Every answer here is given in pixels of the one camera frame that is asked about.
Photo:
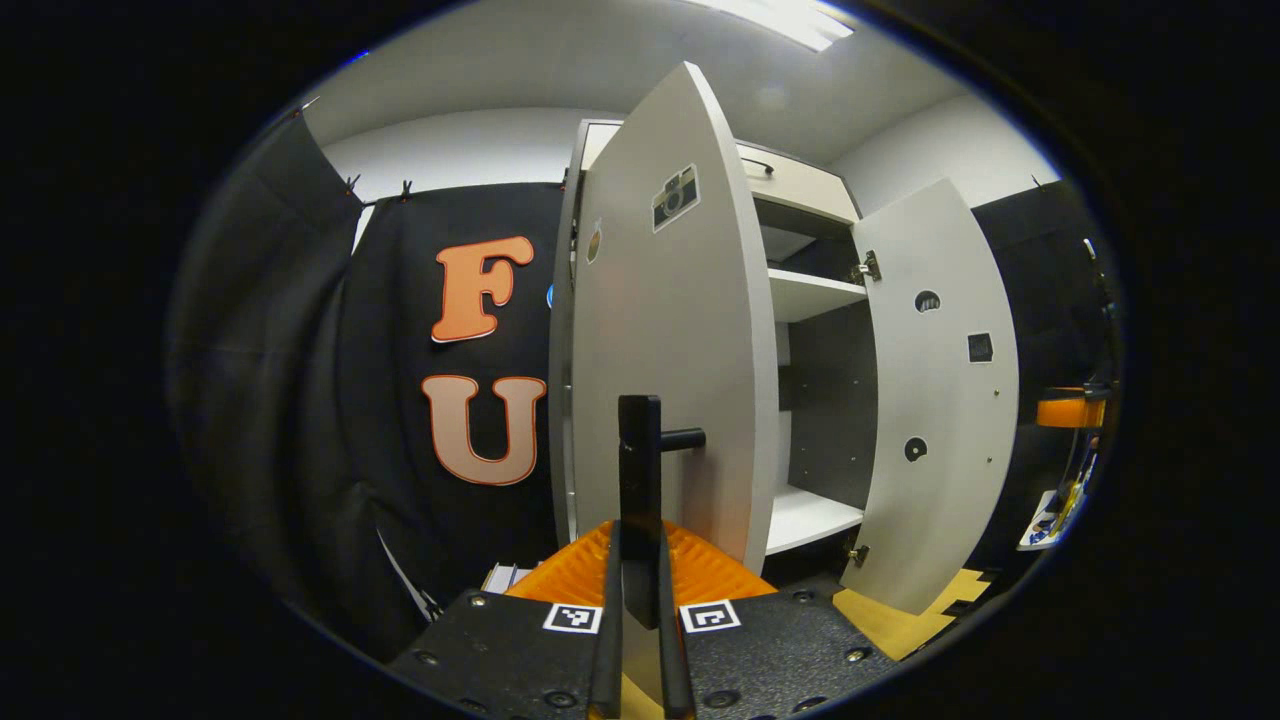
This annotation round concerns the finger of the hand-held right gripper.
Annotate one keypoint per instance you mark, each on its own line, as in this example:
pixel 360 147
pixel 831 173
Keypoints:
pixel 1068 412

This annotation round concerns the white cabinet shelf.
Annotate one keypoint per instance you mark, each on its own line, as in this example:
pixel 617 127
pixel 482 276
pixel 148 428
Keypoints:
pixel 810 293
pixel 808 518

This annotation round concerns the white cabinet door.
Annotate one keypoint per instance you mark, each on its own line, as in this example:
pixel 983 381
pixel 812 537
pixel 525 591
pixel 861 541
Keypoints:
pixel 940 500
pixel 680 330

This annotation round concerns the large ceiling light panel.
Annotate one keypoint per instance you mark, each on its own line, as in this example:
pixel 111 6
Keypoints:
pixel 790 20

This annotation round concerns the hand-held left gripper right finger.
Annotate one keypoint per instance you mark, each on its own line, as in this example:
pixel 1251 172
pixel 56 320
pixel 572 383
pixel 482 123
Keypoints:
pixel 780 650

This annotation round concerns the metal door hinge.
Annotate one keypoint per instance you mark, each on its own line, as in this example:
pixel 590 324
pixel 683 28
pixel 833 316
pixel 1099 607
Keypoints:
pixel 857 556
pixel 866 268

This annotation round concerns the black backdrop cloth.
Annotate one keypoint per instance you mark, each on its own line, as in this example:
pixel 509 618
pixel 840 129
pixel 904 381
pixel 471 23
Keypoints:
pixel 300 400

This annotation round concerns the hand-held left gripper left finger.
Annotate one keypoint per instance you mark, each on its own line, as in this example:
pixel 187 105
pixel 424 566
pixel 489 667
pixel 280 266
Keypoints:
pixel 510 650

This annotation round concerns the colourful printed sheet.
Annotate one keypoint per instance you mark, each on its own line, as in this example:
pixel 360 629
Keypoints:
pixel 1050 520

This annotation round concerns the white double-door shoe cabinet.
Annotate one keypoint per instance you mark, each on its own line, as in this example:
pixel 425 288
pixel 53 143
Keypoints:
pixel 830 400

